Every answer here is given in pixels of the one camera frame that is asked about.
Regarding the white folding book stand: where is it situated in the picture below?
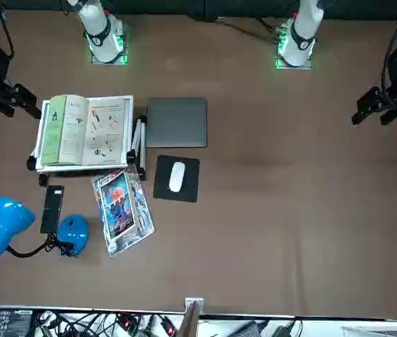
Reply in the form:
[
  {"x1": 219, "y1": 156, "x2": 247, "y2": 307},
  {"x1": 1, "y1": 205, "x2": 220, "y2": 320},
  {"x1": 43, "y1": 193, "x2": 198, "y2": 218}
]
[{"x1": 26, "y1": 94, "x2": 147, "y2": 187}]

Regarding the black foldable phone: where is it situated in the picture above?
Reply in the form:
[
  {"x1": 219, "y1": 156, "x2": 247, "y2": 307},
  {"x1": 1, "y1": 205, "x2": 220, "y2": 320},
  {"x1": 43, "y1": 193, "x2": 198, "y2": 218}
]
[{"x1": 39, "y1": 185, "x2": 65, "y2": 234}]

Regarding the white-bordered comic book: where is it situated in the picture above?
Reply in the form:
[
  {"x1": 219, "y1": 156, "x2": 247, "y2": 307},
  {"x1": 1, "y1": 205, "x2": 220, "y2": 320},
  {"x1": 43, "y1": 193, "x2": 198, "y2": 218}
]
[{"x1": 97, "y1": 171, "x2": 140, "y2": 245}]

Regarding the plastic-wrapped comic magazine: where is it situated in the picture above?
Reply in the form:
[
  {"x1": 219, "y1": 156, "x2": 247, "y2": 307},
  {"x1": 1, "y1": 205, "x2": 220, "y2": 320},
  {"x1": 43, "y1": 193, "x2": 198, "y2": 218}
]
[{"x1": 91, "y1": 169, "x2": 156, "y2": 259}]

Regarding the green children's picture book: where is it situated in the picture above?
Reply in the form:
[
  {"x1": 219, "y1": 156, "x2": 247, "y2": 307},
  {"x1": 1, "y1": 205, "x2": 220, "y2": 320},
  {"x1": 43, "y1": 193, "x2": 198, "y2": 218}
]
[{"x1": 41, "y1": 93, "x2": 126, "y2": 166}]

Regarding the black power adapter brick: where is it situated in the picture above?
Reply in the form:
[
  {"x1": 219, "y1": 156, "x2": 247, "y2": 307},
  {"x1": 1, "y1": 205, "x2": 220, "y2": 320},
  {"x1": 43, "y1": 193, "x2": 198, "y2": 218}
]
[{"x1": 0, "y1": 308, "x2": 34, "y2": 337}]

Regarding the white computer mouse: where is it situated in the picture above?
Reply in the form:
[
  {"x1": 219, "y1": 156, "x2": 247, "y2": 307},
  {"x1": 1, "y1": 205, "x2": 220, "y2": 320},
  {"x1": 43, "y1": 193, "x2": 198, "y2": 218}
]
[{"x1": 168, "y1": 161, "x2": 187, "y2": 193}]

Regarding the white power strip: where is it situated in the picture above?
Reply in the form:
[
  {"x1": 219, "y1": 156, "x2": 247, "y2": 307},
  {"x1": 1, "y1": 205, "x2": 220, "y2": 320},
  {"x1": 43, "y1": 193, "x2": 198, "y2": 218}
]
[{"x1": 112, "y1": 313, "x2": 178, "y2": 337}]

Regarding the metal camera pole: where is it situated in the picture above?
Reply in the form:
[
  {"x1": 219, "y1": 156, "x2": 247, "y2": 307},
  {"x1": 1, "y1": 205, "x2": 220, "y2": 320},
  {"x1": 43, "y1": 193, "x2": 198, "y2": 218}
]
[{"x1": 177, "y1": 297, "x2": 206, "y2": 337}]

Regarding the small black power adapter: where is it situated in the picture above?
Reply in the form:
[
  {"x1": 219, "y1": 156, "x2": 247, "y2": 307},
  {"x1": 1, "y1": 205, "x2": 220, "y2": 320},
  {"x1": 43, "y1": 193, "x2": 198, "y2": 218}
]
[{"x1": 271, "y1": 324, "x2": 303, "y2": 337}]

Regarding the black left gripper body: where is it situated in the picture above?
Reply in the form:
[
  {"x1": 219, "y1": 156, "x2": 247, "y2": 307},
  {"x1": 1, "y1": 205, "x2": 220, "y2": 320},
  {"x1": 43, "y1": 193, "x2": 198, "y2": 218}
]
[{"x1": 377, "y1": 46, "x2": 397, "y2": 110}]

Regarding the blue desk lamp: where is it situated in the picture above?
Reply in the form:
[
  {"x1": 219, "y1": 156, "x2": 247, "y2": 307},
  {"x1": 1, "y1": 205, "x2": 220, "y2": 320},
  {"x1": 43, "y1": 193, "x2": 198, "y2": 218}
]
[{"x1": 0, "y1": 195, "x2": 90, "y2": 260}]

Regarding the grey closed laptop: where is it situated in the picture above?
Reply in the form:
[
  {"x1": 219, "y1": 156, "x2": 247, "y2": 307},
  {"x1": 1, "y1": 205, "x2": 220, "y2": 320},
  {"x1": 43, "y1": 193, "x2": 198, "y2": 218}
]
[{"x1": 144, "y1": 97, "x2": 208, "y2": 148}]

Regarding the grey power adapter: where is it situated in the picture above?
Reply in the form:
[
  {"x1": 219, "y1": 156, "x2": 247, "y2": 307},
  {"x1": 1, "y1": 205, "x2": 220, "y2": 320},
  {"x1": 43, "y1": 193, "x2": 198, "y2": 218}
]
[{"x1": 226, "y1": 321, "x2": 268, "y2": 337}]

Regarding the black lamp power cord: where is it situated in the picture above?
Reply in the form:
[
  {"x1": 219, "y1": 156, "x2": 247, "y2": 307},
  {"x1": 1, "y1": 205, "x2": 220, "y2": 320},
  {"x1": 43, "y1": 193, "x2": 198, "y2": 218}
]
[{"x1": 43, "y1": 230, "x2": 75, "y2": 258}]

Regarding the black mouse pad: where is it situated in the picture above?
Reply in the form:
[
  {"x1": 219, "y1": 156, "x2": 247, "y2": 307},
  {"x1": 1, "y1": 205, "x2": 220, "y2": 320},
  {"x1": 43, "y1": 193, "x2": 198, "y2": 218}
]
[{"x1": 152, "y1": 154, "x2": 201, "y2": 204}]

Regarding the black base cable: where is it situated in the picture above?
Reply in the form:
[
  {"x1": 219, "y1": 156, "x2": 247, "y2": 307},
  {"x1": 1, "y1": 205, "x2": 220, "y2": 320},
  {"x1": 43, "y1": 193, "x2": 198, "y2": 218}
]
[{"x1": 215, "y1": 16, "x2": 283, "y2": 45}]

